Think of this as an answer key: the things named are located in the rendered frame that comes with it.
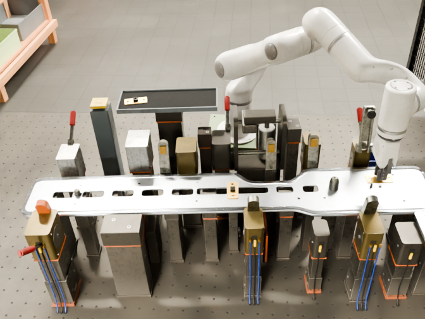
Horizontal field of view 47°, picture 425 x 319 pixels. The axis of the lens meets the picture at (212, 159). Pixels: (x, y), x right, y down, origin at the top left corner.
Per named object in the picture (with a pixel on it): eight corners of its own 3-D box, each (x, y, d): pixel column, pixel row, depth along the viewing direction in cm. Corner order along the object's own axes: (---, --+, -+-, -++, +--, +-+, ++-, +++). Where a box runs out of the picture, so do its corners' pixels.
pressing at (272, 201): (15, 223, 159) (14, 220, 158) (35, 178, 176) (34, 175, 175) (444, 213, 155) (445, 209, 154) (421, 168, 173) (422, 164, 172)
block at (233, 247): (228, 253, 183) (226, 197, 165) (227, 239, 188) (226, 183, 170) (239, 253, 183) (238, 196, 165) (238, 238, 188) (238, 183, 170)
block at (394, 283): (387, 307, 163) (405, 251, 145) (377, 278, 172) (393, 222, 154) (408, 307, 162) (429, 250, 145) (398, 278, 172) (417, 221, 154)
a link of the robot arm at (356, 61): (361, 43, 157) (424, 113, 145) (323, 57, 151) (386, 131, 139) (373, 23, 150) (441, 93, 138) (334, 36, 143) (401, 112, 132)
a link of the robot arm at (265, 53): (246, 75, 211) (215, 85, 205) (238, 48, 209) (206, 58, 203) (319, 54, 166) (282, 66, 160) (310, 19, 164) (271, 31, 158)
